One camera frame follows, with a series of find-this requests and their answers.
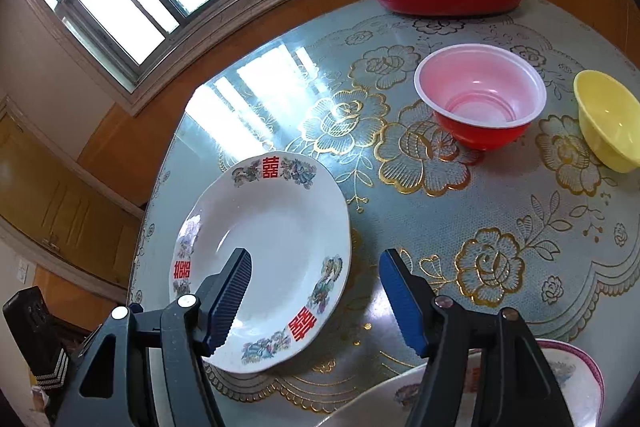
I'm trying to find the yellow plastic bowl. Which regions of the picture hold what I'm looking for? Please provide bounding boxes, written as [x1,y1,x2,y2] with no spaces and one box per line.
[573,69,639,173]

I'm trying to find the white plate pink floral rim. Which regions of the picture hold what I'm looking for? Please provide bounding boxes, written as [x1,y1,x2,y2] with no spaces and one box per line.
[538,339,605,427]

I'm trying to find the wooden door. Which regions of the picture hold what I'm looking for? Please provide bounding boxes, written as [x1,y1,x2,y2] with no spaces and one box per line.
[1,96,143,303]

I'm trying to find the red plastic bowl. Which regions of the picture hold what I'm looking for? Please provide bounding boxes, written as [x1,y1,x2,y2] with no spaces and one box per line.
[414,43,547,152]

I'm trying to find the white plate red characters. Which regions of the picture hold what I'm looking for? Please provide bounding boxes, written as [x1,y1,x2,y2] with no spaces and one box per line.
[168,152,352,374]
[321,341,572,426]

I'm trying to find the floral lace table cover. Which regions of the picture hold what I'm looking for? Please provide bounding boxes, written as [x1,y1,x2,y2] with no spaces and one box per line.
[129,0,639,425]

